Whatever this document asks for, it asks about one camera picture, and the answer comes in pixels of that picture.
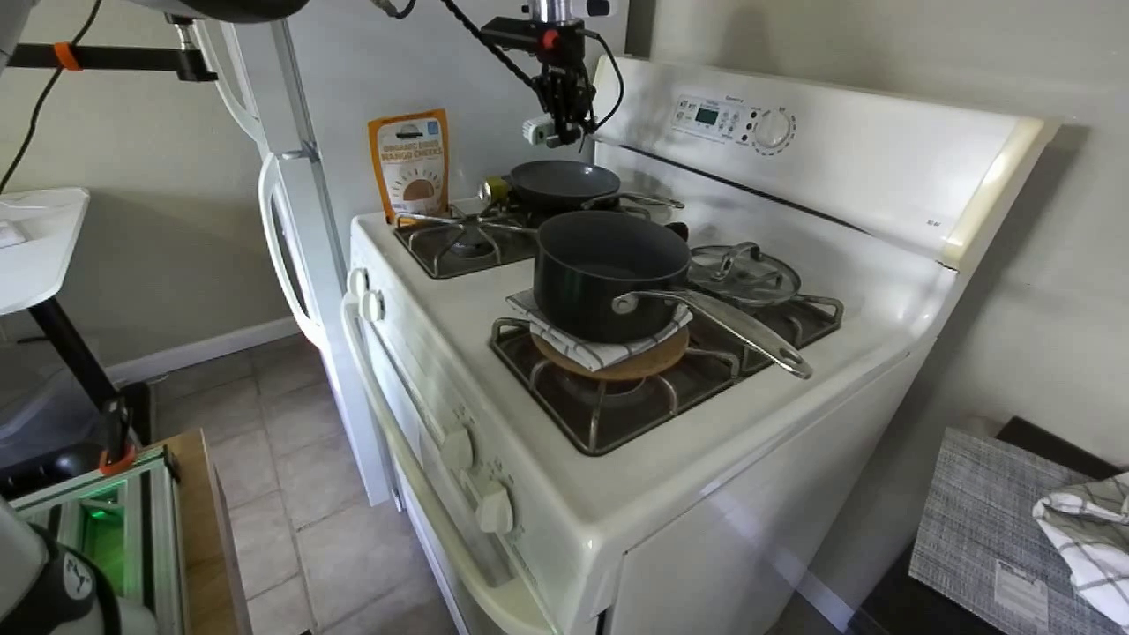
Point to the black burner grate under saucepan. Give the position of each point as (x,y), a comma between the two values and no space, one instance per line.
(613,405)

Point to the white refrigerator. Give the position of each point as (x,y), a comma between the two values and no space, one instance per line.
(301,232)

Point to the white stove knob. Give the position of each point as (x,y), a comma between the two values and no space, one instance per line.
(457,445)
(374,305)
(356,282)
(494,510)

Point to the black bar with orange tape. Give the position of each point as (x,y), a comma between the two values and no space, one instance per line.
(116,56)

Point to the white checkered cloth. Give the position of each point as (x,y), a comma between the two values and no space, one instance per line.
(1096,539)

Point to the white table with black leg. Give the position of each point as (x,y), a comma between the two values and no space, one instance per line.
(41,249)

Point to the checkered dish towel under pot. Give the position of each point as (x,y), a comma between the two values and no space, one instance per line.
(604,349)

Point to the black burner grate under frying pan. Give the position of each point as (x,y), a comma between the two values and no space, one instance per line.
(453,249)

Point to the dark grey frying pan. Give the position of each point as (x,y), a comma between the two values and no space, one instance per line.
(563,179)

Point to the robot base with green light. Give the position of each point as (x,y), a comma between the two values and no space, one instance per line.
(46,583)

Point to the glass pot lid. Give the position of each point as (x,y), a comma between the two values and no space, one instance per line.
(743,272)

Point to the black side table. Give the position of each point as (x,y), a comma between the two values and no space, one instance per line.
(894,602)

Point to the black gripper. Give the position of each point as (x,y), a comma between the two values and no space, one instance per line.
(567,77)

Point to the wooden board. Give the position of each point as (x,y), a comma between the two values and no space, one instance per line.
(210,539)

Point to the aluminium frame cart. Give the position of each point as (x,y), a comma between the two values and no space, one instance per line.
(152,531)

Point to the white gas stove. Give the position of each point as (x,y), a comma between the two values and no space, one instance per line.
(728,496)

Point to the Franka robot arm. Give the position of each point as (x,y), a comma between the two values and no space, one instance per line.
(222,9)

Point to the round cork trivet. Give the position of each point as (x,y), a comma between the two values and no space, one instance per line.
(641,362)

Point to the orange food pouch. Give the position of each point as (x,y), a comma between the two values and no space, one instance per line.
(409,162)

